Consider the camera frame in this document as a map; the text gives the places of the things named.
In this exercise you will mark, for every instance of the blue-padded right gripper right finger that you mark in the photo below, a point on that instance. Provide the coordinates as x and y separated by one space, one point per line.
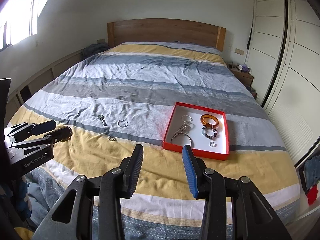
194 171

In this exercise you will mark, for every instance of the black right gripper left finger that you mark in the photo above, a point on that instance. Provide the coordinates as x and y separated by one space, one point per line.
131 169

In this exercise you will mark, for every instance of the thin silver bangle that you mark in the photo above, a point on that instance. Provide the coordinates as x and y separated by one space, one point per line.
181 138

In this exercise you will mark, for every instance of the red jewelry box tray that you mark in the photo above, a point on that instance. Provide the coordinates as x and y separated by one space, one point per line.
208 143

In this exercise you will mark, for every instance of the low wooden side cabinet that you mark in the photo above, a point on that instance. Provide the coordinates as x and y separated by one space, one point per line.
38 81

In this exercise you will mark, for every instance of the orange amber bangle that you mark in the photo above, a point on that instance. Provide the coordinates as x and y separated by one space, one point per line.
209 121

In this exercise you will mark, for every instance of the silver watch green dial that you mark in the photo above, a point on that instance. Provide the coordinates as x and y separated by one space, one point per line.
102 119

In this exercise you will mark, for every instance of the striped bed duvet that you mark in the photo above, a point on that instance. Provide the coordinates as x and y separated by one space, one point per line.
135 87

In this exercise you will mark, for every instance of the wooden nightstand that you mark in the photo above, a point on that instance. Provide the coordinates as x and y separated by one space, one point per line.
245 78

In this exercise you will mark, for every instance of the dark clothes pile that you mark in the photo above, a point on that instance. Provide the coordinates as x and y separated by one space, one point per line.
94 49

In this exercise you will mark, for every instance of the window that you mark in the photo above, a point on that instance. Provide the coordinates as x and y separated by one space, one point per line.
19 20

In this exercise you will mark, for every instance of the wooden headboard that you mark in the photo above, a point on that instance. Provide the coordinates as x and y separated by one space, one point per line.
165 30

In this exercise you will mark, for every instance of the white sliding wardrobe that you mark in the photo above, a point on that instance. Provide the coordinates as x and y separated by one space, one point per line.
283 56

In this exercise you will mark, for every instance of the wall power outlet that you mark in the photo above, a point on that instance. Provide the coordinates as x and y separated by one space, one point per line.
101 41

